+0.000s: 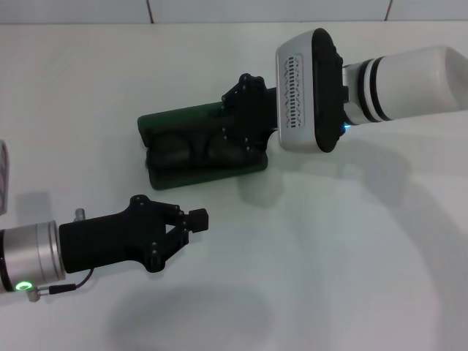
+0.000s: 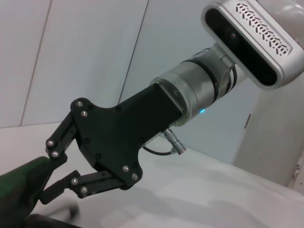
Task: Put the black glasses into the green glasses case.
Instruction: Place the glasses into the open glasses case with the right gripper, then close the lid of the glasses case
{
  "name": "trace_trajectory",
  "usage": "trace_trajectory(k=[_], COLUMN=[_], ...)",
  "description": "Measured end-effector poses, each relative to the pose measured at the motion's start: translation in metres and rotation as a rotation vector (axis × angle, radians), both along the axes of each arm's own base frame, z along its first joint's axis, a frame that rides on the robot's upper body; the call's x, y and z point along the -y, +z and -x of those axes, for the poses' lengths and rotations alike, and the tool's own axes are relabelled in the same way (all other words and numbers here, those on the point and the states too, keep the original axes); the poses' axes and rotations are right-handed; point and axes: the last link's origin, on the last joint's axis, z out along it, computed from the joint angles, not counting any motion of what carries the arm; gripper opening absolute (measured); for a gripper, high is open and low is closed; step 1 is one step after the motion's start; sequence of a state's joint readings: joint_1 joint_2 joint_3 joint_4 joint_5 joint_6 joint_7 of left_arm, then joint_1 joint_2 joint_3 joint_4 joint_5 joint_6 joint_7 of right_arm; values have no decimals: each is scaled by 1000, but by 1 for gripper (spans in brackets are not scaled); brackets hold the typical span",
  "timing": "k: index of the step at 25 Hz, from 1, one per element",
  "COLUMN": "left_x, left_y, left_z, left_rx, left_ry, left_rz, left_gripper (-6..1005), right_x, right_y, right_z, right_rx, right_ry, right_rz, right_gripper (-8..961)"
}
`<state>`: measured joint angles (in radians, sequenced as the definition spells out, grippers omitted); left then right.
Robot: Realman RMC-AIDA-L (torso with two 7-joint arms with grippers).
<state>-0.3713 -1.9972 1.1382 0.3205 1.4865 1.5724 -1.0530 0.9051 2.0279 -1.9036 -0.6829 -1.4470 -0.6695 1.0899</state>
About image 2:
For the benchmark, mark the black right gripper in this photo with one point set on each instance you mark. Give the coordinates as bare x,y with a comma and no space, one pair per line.
114,133

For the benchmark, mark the green glasses case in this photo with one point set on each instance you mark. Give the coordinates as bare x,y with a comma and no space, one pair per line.
19,185

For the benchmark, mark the white side panel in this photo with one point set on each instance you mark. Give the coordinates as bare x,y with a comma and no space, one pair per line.
273,142

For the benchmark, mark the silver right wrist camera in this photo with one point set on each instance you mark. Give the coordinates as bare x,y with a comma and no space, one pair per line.
249,52

